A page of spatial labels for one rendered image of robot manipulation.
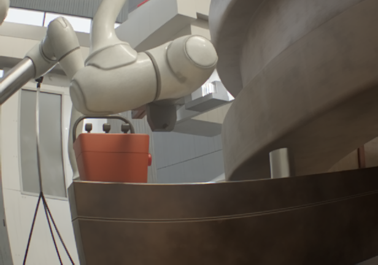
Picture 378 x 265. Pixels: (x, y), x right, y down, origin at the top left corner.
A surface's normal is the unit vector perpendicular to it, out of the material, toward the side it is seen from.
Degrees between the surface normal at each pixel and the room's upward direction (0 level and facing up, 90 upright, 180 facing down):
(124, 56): 78
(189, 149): 90
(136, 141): 97
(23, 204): 90
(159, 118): 90
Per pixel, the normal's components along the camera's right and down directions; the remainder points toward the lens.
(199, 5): 0.67, -0.25
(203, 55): 0.46, -0.15
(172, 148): -0.73, -0.11
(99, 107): 0.28, 0.65
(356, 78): -0.87, -0.05
